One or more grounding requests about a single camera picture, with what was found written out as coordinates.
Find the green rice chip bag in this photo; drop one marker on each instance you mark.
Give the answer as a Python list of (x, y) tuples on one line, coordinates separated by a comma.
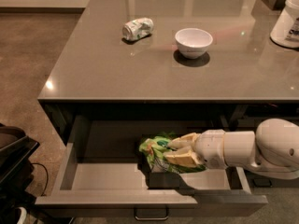
[(154, 148)]

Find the open grey top drawer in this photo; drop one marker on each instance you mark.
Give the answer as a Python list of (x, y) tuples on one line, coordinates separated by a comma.
[(103, 174)]

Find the white plastic canister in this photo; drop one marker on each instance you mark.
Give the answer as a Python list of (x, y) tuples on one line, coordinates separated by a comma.
[(286, 30)]

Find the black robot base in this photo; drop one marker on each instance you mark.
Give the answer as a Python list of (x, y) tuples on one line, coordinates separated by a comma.
[(15, 175)]

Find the metal drawer handle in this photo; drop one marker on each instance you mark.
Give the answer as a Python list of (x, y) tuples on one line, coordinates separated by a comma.
[(151, 214)]

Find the crushed white green soda can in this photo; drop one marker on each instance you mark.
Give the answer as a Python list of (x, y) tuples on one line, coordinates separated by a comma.
[(137, 29)]

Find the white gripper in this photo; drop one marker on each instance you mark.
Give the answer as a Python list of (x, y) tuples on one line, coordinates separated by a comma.
[(210, 147)]

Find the white ceramic bowl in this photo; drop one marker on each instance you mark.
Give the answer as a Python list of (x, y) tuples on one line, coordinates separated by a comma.
[(193, 42)]

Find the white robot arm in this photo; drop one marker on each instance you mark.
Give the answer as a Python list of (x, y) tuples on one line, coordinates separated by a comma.
[(272, 150)]

